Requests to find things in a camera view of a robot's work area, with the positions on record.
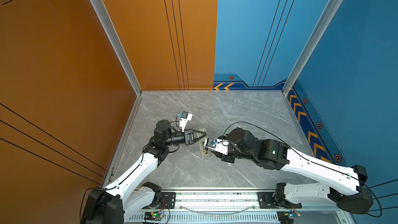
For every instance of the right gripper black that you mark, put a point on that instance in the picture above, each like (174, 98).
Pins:
(226, 158)

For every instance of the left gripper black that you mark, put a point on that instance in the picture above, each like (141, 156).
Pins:
(188, 138)

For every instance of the beige remote control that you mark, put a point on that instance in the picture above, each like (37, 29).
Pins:
(204, 152)

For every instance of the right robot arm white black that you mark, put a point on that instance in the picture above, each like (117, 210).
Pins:
(343, 186)

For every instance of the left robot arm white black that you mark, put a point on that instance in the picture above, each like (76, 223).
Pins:
(125, 196)

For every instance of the white ventilation grille strip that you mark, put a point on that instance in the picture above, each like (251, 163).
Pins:
(192, 218)

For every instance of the circuit board right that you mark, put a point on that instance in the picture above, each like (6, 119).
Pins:
(287, 217)

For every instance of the green circuit board left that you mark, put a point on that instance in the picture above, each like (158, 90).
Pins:
(153, 217)

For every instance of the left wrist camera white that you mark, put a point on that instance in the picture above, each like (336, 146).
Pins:
(182, 120)

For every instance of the aluminium front rail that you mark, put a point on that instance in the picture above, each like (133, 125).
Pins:
(202, 199)

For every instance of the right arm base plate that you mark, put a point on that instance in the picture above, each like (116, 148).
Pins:
(269, 200)

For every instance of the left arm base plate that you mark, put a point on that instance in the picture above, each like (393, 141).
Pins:
(163, 199)

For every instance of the left aluminium corner post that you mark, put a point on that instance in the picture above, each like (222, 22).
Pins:
(109, 28)

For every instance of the aluminium corner post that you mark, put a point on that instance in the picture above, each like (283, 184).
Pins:
(109, 28)
(323, 22)

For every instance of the right aluminium corner post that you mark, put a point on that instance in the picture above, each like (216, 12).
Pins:
(323, 22)

